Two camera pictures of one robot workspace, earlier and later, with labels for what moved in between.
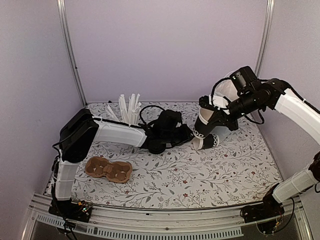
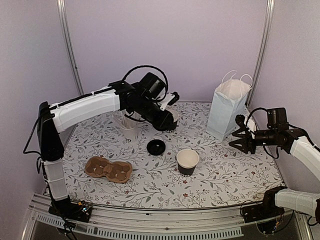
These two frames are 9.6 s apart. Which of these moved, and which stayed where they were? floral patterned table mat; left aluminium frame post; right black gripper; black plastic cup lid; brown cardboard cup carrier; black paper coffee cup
Moved: black paper coffee cup; right black gripper
Stayed: left aluminium frame post; floral patterned table mat; black plastic cup lid; brown cardboard cup carrier
